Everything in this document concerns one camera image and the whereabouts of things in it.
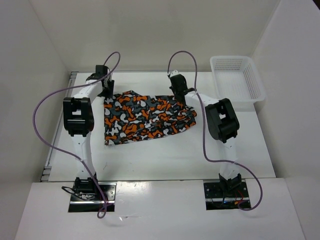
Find orange camouflage shorts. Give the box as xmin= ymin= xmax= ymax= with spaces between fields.
xmin=103 ymin=90 xmax=197 ymax=146

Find white perforated plastic basket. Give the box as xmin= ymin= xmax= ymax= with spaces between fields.
xmin=209 ymin=55 xmax=266 ymax=103

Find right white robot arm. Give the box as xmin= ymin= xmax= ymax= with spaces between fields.
xmin=167 ymin=70 xmax=242 ymax=197

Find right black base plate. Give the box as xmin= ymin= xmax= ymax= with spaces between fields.
xmin=203 ymin=180 xmax=251 ymax=211

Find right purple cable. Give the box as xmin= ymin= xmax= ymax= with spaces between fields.
xmin=166 ymin=50 xmax=264 ymax=212

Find purple cable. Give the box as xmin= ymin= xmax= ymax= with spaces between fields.
xmin=32 ymin=51 xmax=122 ymax=219
xmin=166 ymin=50 xmax=264 ymax=212

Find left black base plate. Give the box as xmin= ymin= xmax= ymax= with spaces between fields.
xmin=68 ymin=182 xmax=117 ymax=213

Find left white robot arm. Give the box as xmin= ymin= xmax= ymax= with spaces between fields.
xmin=62 ymin=65 xmax=114 ymax=200

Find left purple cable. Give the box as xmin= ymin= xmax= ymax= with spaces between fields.
xmin=32 ymin=51 xmax=122 ymax=219

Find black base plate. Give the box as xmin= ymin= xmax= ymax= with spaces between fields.
xmin=68 ymin=182 xmax=117 ymax=213
xmin=203 ymin=180 xmax=251 ymax=211

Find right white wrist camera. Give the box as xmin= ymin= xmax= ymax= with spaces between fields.
xmin=167 ymin=70 xmax=180 ymax=79

